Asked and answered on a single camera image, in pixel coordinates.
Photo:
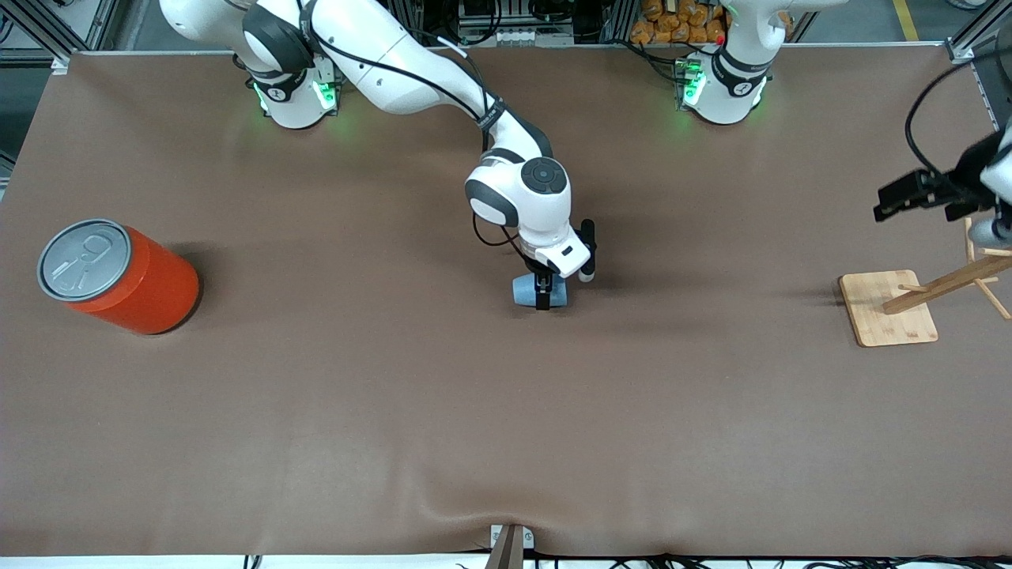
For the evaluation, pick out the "aluminium frame profile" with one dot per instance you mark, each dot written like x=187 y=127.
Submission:
x=47 y=24
x=976 y=39

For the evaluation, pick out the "white terminal block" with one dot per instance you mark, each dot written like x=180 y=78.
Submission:
x=530 y=36

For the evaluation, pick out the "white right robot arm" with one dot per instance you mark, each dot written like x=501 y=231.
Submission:
x=395 y=63

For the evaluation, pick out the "light blue plastic cup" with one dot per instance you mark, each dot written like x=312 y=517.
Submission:
x=523 y=292

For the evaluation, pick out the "grey metal camera bracket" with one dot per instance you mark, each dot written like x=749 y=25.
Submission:
x=507 y=547

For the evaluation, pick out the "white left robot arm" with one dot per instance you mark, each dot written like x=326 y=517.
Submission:
x=727 y=95

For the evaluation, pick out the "bag of orange snacks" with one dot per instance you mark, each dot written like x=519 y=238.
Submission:
x=672 y=28

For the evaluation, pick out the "brown table cover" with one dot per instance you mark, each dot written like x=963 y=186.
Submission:
x=506 y=395

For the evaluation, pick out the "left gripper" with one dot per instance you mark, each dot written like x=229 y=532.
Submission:
x=969 y=168

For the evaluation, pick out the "orange can with grey lid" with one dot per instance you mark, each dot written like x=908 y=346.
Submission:
x=134 y=288

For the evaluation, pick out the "wooden cup stand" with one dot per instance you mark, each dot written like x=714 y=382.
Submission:
x=889 y=312

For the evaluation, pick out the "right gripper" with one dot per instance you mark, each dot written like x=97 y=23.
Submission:
x=543 y=286

